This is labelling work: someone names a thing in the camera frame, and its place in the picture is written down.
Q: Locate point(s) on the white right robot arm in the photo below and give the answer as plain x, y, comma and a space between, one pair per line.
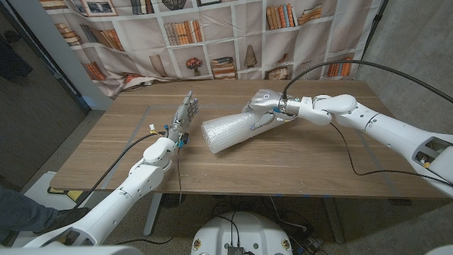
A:
389, 131

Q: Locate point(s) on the white robot torso base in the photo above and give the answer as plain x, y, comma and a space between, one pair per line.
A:
247, 233

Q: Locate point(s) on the floor power strip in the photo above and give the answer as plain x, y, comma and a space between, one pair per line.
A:
311, 244

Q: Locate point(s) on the printed bookshelf backdrop cloth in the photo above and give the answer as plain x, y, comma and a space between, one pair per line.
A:
219, 42

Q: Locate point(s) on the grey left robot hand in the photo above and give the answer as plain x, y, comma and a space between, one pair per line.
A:
183, 115

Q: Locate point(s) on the white floor platform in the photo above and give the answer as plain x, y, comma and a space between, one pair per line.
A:
42, 184

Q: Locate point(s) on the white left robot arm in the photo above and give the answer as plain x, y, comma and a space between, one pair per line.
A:
109, 207

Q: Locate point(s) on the clear bubble wrap roll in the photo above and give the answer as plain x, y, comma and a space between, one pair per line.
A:
226, 131

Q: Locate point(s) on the black shoe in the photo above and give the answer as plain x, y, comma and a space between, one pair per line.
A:
63, 217

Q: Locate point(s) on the grey metal table leg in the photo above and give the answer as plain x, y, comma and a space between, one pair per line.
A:
153, 216
334, 223

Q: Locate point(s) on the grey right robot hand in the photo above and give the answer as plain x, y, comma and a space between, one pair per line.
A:
267, 102

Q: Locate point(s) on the black backdrop stand pole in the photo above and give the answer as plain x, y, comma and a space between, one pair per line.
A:
375, 30

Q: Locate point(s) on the person's leg in blue jeans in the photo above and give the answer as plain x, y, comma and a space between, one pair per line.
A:
21, 212

